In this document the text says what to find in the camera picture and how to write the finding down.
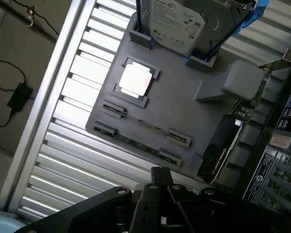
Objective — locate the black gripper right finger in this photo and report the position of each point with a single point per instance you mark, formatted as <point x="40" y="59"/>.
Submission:
<point x="174" y="206"/>

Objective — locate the metal wall hook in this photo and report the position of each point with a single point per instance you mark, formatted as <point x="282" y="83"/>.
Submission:
<point x="31" y="17"/>

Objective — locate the silver hard disk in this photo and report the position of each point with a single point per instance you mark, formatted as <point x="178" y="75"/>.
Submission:
<point x="177" y="21"/>

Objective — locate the blue tape strip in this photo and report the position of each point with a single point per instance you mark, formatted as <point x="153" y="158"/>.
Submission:
<point x="253" y="13"/>

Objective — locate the silver CPU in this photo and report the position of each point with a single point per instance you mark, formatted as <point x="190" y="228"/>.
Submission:
<point x="135" y="80"/>

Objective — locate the green RAM stick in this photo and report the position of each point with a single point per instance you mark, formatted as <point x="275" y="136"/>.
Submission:
<point x="135" y="144"/>
<point x="145" y="122"/>

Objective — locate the black graphics card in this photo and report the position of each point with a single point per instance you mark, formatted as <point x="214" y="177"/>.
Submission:
<point x="225" y="143"/>

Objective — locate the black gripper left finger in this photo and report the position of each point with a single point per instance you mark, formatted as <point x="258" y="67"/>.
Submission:
<point x="99" y="206"/>

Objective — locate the black power adapter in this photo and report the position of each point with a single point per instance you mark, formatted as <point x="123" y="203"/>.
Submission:
<point x="20" y="96"/>

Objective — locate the light blue round object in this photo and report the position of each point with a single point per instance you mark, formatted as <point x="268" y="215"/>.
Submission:
<point x="2" y="223"/>

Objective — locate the grey printed parts rack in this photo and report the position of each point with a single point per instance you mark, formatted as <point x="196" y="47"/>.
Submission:
<point x="174" y="102"/>

